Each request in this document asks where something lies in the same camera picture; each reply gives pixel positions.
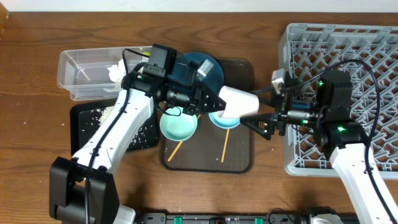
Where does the dark blue plate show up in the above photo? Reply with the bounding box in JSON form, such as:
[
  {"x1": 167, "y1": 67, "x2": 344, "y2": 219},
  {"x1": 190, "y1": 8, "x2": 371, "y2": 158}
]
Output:
[{"x1": 168, "y1": 52, "x2": 224, "y2": 94}]

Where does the light blue bowl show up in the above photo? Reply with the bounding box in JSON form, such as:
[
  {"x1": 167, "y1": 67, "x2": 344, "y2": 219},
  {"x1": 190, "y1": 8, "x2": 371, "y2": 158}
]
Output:
[{"x1": 209, "y1": 112, "x2": 240, "y2": 129}]

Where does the pink plastic cup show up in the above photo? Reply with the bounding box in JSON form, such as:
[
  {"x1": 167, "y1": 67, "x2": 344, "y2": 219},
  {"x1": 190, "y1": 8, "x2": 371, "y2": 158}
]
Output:
[{"x1": 218, "y1": 86, "x2": 259, "y2": 118}]

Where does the green bowl with rice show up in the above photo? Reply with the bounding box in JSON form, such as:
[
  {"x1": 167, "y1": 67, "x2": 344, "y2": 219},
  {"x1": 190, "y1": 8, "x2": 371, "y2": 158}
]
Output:
[{"x1": 160, "y1": 107, "x2": 198, "y2": 142}]

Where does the wooden chopstick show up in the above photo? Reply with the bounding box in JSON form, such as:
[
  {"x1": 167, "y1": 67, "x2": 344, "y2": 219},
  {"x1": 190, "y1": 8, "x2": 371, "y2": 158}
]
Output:
[
  {"x1": 167, "y1": 114, "x2": 201, "y2": 162},
  {"x1": 221, "y1": 129, "x2": 230, "y2": 163}
]

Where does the white napkin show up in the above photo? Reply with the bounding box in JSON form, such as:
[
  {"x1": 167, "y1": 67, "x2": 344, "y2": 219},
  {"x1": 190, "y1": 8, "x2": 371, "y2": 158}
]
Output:
[{"x1": 108, "y1": 59, "x2": 126, "y2": 84}]

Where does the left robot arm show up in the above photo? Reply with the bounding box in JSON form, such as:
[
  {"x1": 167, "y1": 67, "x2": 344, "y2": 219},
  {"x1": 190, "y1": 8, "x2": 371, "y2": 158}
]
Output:
[{"x1": 49, "y1": 62, "x2": 226, "y2": 223}]

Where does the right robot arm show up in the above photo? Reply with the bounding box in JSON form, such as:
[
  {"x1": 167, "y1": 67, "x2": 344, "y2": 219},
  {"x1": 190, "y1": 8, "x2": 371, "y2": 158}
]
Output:
[{"x1": 240, "y1": 69, "x2": 397, "y2": 223}]

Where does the grey dishwasher rack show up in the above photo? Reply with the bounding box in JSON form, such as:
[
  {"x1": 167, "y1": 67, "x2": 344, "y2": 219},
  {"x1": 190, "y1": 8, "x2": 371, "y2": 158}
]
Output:
[{"x1": 279, "y1": 23, "x2": 397, "y2": 180}]

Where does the brown serving tray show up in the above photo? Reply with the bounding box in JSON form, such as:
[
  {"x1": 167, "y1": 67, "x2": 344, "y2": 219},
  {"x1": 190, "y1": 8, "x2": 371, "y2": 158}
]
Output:
[{"x1": 160, "y1": 58, "x2": 254, "y2": 174}]

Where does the pile of white rice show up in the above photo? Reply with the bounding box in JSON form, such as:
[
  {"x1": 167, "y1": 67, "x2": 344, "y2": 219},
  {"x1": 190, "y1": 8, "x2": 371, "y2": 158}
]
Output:
[{"x1": 93, "y1": 106, "x2": 114, "y2": 125}]

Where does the black plastic bin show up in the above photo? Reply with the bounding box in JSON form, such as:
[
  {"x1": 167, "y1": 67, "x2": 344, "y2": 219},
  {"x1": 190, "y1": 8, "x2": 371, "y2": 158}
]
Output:
[{"x1": 70, "y1": 99, "x2": 159, "y2": 155}]

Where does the clear plastic bin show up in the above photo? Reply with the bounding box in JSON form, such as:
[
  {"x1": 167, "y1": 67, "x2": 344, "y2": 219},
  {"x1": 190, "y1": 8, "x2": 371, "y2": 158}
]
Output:
[{"x1": 57, "y1": 46, "x2": 152, "y2": 101}]

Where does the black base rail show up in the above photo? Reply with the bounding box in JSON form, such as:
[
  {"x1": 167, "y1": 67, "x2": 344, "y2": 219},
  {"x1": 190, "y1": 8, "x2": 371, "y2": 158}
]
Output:
[{"x1": 133, "y1": 212, "x2": 359, "y2": 224}]

